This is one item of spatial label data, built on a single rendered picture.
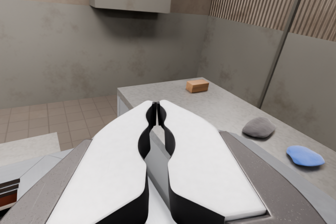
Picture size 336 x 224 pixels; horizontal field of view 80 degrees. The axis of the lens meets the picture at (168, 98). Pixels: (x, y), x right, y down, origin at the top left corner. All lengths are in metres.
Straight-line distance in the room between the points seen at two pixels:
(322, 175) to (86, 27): 2.79
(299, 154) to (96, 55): 2.73
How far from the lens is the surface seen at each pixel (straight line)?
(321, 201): 0.74
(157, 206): 0.79
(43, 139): 1.31
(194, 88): 1.14
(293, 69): 2.83
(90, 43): 3.04
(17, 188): 0.98
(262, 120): 0.99
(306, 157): 0.87
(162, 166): 0.80
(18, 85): 3.18
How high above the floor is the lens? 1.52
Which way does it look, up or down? 27 degrees down
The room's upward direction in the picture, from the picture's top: 7 degrees clockwise
